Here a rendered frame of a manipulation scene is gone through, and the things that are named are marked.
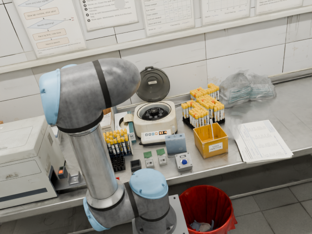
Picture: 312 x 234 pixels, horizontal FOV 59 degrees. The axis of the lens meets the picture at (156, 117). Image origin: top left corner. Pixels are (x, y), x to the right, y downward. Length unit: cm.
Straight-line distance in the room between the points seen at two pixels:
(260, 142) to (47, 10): 128
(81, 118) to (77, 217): 155
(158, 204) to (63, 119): 43
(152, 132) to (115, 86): 92
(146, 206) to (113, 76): 45
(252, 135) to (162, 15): 82
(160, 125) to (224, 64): 63
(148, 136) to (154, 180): 64
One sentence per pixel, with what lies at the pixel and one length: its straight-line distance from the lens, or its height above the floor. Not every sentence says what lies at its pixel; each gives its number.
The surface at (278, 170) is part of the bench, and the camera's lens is 224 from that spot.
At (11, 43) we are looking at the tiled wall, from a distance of 176.
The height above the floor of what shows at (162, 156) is 93.
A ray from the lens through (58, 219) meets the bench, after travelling 219.
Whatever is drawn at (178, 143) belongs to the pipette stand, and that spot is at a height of 94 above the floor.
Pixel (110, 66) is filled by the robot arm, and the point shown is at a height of 159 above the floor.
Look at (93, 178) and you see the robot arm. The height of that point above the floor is 130.
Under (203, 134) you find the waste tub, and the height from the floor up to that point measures 92.
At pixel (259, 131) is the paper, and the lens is 154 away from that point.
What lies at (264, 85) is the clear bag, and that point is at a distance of 184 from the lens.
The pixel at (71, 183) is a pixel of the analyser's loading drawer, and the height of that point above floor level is 91.
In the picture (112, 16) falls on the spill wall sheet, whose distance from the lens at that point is 163.
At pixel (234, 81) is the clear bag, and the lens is 176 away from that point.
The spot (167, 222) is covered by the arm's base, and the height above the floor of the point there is 100.
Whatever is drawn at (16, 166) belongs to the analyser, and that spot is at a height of 110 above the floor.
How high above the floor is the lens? 181
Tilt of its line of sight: 32 degrees down
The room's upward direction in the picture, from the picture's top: 10 degrees counter-clockwise
